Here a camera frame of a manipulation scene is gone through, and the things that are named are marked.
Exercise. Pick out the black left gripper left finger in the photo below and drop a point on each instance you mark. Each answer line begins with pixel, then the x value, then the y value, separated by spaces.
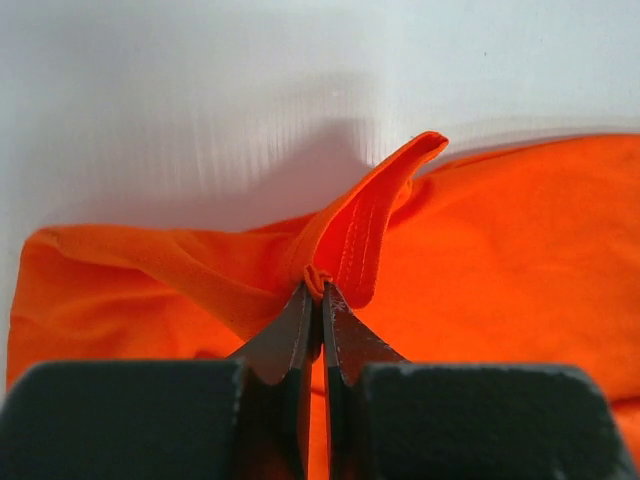
pixel 243 417

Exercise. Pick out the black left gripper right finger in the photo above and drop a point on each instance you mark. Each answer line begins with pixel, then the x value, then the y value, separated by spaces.
pixel 389 418

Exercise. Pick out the orange t shirt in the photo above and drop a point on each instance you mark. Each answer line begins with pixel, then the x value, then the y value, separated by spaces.
pixel 525 255

